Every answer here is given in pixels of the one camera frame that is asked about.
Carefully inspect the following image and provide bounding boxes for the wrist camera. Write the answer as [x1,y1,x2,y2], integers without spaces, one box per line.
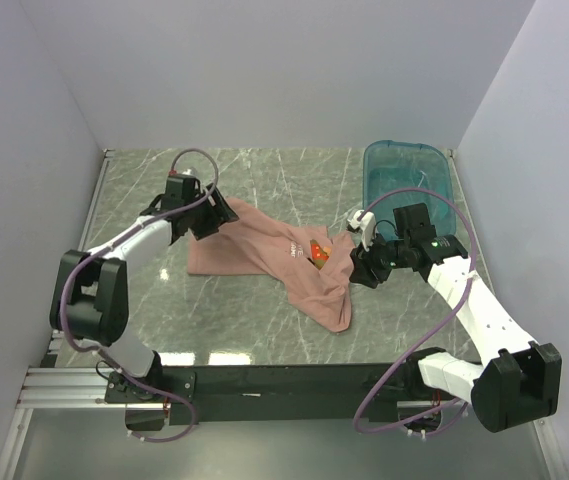
[347,210,376,251]
[168,168,199,178]

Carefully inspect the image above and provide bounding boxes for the teal transparent plastic bin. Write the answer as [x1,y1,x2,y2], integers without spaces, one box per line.
[362,140,457,240]

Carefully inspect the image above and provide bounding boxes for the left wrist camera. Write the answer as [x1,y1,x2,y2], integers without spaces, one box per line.
[168,168,199,178]

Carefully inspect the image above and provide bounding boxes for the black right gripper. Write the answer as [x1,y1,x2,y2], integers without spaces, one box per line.
[349,227,411,289]

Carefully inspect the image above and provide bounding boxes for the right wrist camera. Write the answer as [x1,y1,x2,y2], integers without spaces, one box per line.
[347,210,376,251]

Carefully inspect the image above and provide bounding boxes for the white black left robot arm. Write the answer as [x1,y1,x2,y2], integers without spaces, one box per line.
[50,171,238,402]

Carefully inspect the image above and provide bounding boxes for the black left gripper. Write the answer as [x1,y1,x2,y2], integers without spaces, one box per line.
[185,183,239,240]

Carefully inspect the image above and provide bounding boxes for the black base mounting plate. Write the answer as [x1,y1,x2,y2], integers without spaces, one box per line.
[103,363,465,431]

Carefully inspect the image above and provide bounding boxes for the pink t shirt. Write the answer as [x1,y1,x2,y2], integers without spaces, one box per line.
[187,197,355,333]

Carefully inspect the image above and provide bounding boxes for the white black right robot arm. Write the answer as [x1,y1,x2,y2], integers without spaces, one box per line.
[350,235,562,433]

